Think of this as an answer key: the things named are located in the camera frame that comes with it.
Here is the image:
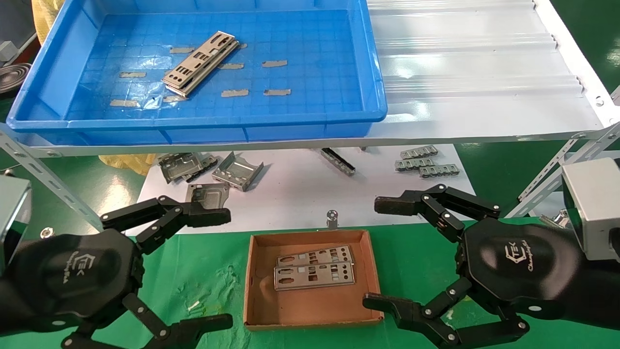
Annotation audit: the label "small notched metal strip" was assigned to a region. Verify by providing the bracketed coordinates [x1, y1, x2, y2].
[400, 145, 439, 160]
[418, 164, 461, 179]
[394, 157, 435, 172]

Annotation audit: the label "grey stamped metal bracket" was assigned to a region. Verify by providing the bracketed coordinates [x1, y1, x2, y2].
[157, 152, 205, 184]

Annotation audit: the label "slotted steel shelf leg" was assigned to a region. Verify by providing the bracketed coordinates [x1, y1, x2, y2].
[504, 121, 620, 219]
[0, 127, 119, 238]

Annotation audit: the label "blue plastic tray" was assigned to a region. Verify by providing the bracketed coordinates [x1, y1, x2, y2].
[6, 0, 388, 146]

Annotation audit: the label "folded U-shaped metal bracket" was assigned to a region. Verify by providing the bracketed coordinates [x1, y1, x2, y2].
[211, 151, 265, 192]

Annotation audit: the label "yellow bag behind tray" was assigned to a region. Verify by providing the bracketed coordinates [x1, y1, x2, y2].
[31, 0, 66, 45]

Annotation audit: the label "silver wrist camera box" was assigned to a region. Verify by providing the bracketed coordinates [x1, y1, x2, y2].
[561, 157, 620, 263]
[0, 174, 32, 279]

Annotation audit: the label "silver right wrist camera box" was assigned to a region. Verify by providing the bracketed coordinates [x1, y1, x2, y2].
[561, 157, 620, 263]

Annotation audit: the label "flat rectangular metal frame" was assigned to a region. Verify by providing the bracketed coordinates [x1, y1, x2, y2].
[186, 182, 230, 214]

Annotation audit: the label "yellow plastic bag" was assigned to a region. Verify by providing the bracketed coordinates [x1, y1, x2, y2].
[98, 154, 158, 176]

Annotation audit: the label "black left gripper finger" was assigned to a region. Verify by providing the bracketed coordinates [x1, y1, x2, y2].
[100, 195, 232, 255]

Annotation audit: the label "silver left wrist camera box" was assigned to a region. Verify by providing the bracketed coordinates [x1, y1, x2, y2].
[0, 174, 32, 279]

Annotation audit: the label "stacked metal plates in tray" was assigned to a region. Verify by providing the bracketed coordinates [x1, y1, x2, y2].
[162, 32, 238, 93]

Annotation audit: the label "narrow metal rail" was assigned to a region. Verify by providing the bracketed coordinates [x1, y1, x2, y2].
[319, 147, 357, 176]

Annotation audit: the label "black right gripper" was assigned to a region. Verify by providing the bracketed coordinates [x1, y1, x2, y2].
[363, 184, 620, 349]

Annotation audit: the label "green table cloth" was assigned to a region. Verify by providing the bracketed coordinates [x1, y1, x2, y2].
[0, 218, 620, 349]

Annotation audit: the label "silver perforated metal plate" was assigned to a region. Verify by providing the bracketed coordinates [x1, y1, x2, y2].
[276, 245, 355, 269]
[274, 262, 356, 292]
[167, 41, 241, 98]

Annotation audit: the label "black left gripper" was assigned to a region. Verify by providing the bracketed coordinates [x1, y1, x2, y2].
[0, 229, 234, 349]

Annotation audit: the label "grey coiled spool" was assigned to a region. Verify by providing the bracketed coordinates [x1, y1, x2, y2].
[0, 62, 32, 94]

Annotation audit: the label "white metal shelf board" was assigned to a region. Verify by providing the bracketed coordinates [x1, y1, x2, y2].
[0, 0, 620, 158]

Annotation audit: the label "brown cardboard box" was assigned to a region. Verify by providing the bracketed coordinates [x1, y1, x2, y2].
[243, 229, 385, 332]

